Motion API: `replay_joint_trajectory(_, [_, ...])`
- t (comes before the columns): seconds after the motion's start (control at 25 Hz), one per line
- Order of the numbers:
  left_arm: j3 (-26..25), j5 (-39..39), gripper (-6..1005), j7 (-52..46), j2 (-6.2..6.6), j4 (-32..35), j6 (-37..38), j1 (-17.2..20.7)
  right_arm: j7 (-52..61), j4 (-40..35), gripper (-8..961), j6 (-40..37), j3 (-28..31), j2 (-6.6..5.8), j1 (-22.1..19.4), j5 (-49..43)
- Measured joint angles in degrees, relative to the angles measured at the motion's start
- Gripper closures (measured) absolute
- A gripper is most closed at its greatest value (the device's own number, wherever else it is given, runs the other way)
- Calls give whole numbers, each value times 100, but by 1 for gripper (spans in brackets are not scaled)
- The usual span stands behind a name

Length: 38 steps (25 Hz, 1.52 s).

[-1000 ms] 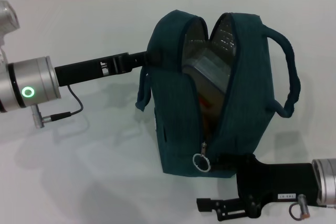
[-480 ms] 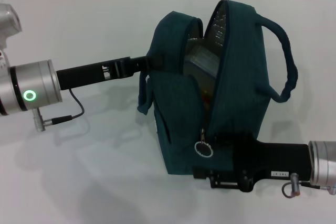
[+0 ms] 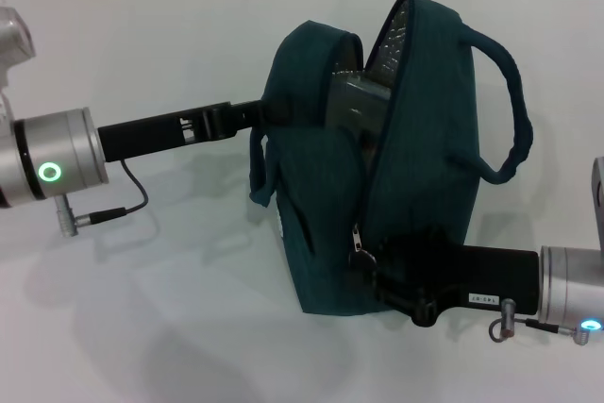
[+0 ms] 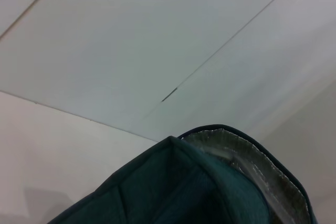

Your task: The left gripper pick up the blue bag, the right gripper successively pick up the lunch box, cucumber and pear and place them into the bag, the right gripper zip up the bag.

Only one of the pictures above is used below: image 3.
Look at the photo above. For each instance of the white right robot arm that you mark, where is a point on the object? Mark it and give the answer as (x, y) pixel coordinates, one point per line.
(571, 285)

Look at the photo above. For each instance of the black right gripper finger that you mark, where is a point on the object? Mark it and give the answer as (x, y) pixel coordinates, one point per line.
(396, 252)
(406, 299)

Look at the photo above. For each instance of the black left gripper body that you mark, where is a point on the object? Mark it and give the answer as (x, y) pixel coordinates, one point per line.
(151, 136)

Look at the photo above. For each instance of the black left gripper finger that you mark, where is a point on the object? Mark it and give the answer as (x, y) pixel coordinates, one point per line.
(250, 117)

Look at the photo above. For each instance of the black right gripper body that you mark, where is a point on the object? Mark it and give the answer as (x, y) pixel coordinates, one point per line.
(486, 275)

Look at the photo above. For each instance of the dark teal fabric lunch bag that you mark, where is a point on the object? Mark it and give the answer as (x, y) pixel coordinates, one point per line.
(424, 139)

